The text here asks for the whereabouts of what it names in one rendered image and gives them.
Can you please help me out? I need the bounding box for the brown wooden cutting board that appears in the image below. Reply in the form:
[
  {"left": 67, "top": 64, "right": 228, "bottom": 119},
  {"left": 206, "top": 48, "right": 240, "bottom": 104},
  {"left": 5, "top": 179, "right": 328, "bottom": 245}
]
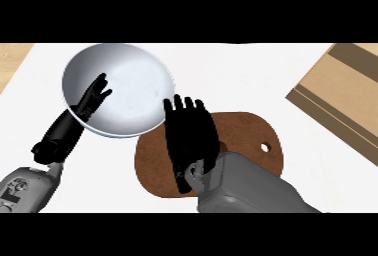
[{"left": 135, "top": 111, "right": 285, "bottom": 199}]

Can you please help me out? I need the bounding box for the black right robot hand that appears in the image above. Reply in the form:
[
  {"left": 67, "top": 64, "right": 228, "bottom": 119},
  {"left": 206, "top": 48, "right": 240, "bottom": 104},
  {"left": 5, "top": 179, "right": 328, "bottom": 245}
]
[{"left": 163, "top": 93, "right": 222, "bottom": 195}]

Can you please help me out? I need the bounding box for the white round bowl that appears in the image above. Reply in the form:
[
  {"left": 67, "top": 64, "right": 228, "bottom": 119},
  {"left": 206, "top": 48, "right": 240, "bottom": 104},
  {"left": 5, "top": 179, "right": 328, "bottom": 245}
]
[{"left": 61, "top": 43, "right": 178, "bottom": 139}]

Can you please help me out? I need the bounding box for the brown cardboard box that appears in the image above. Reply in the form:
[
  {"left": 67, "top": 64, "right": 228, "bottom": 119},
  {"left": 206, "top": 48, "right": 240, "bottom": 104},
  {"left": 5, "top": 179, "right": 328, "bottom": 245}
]
[{"left": 285, "top": 43, "right": 378, "bottom": 167}]

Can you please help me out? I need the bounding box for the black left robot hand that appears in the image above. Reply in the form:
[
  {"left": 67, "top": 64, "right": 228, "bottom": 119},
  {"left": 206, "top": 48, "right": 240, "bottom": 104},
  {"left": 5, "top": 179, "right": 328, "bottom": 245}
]
[{"left": 30, "top": 72, "right": 114, "bottom": 166}]

